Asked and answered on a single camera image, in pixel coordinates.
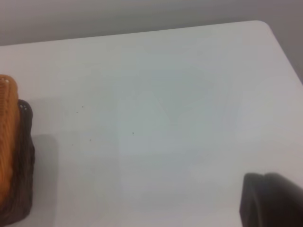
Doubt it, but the orange wicker basket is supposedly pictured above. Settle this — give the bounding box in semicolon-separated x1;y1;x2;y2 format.
0;74;21;197

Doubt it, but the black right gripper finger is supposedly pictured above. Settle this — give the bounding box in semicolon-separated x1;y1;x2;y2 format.
239;172;303;227

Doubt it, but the dark brown wicker basket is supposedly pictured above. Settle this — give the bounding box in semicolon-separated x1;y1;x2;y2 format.
0;99;36;225

